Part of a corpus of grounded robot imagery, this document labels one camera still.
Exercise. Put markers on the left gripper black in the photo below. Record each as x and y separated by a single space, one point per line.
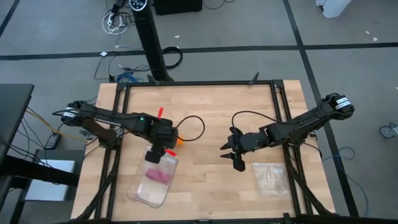
163 133

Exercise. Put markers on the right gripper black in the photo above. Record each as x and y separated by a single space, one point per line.
252 141

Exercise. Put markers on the orange sponge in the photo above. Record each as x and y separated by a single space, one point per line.
180 141

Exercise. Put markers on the pink bandage roll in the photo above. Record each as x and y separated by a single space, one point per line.
158 176

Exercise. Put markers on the clear plastic zip bag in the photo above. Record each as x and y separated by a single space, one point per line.
270 180
155 193

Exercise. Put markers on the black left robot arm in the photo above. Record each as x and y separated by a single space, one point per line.
102 115

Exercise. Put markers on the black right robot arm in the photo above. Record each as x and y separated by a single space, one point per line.
298 123

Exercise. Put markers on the red tape tag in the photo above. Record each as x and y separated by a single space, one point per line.
160 112
171 152

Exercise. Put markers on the black tower fan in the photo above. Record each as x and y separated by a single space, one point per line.
152 46

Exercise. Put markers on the small white plug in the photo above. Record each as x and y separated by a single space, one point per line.
103 54

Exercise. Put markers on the black power adapter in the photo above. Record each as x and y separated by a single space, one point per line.
52 141

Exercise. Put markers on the grey cart with white top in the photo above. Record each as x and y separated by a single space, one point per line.
46 186

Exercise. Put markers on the black box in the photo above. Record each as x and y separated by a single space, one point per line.
177 6

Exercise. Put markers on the black desk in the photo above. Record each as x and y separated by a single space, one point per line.
12 105

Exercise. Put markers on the grey caster wheel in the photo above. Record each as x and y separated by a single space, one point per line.
387 131

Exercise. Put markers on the white plastic object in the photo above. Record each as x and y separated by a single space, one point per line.
334 7

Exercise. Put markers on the black frame clamp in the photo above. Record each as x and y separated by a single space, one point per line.
254 78
153 80

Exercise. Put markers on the black metal table frame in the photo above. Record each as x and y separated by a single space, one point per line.
199 83

